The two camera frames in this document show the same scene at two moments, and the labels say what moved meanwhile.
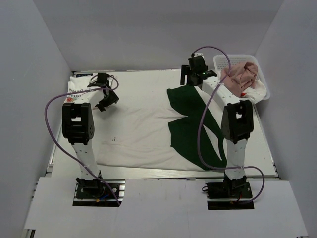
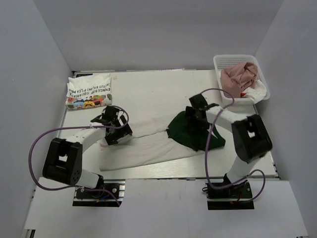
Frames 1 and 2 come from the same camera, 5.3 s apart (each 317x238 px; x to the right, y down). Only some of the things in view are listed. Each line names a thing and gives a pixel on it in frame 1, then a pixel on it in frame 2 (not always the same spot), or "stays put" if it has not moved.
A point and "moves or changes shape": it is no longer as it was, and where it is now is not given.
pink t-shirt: x=240 y=78 stays put
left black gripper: x=113 y=98 to x=125 y=131
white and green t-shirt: x=174 y=129 moves or changes shape
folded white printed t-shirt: x=76 y=84 stays put
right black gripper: x=186 y=71 to x=190 y=112
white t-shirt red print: x=256 y=93 stays put
